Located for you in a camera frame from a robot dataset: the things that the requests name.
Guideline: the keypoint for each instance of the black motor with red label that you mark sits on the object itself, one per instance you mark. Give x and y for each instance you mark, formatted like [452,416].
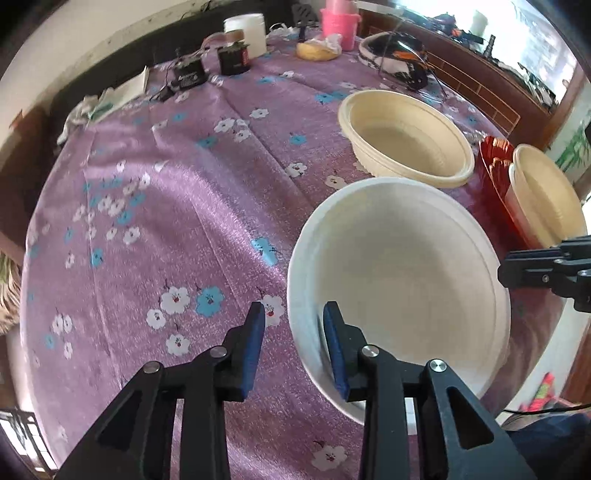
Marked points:
[234,57]

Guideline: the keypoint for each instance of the small red plate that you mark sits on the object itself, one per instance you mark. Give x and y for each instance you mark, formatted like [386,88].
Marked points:
[501,164]

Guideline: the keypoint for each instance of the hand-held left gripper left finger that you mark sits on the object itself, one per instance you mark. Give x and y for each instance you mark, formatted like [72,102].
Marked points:
[251,350]

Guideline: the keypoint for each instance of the small white bowl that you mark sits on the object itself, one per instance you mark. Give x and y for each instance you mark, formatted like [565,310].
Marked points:
[513,189]

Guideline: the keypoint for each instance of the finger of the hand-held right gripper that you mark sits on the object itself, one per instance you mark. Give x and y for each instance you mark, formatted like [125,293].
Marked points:
[531,272]

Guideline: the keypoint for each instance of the wooden slatted cabinet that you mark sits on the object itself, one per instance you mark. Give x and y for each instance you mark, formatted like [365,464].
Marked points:
[485,92]

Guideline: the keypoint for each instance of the person's dark trousers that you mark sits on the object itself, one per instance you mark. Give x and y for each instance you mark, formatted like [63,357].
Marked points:
[554,447]

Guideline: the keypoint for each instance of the white paper roll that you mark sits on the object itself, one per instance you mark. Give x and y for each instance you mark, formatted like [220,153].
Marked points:
[479,23]

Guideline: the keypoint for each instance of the large cream bowl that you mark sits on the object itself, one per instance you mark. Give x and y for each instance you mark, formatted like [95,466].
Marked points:
[406,138]

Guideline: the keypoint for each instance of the white plastic jar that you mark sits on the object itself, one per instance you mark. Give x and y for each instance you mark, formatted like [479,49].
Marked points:
[253,32]

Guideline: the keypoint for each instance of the white folded paper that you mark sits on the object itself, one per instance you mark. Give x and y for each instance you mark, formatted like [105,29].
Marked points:
[124,90]

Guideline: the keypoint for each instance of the crumpled white cloth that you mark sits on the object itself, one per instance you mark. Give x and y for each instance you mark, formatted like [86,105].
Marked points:
[78,113]

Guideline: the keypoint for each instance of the small cream bowl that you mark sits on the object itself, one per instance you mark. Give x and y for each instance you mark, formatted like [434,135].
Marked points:
[545,194]

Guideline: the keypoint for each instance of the yellow bread in bag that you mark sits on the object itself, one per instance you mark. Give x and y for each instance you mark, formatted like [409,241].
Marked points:
[314,51]

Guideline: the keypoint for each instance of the pink plastic cup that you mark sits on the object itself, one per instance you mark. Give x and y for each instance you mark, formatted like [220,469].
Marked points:
[339,27]

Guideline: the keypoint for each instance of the black orange helmet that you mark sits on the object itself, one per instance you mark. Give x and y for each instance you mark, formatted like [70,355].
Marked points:
[392,64]

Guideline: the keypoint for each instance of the dark brown furniture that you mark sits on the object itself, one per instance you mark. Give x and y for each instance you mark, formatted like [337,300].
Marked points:
[23,184]

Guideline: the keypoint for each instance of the purple floral tablecloth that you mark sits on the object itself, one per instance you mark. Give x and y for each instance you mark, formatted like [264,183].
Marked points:
[161,207]

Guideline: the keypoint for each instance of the dark clutter on cabinet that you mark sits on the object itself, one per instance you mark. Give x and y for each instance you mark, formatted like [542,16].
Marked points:
[508,60]

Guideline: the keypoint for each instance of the large red plate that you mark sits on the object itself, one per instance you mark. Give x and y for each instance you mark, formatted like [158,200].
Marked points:
[493,198]

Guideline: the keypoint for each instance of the small black plug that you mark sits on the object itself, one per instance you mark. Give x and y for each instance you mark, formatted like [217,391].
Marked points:
[167,93]

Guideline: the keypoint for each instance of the black plastic utensil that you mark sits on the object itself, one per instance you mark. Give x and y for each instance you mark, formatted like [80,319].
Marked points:
[305,18]

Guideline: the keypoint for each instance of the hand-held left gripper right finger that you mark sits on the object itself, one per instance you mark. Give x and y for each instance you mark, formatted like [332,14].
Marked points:
[333,350]

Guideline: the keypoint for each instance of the green patterned cloth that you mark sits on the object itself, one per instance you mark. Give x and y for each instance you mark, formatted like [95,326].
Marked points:
[9,295]

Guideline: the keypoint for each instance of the black motor with white label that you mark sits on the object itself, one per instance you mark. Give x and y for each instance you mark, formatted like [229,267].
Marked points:
[188,74]

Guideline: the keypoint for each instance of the red green packet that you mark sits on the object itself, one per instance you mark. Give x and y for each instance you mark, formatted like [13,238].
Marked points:
[541,392]

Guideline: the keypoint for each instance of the large white bowl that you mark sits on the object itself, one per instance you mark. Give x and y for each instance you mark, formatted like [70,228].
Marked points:
[406,277]

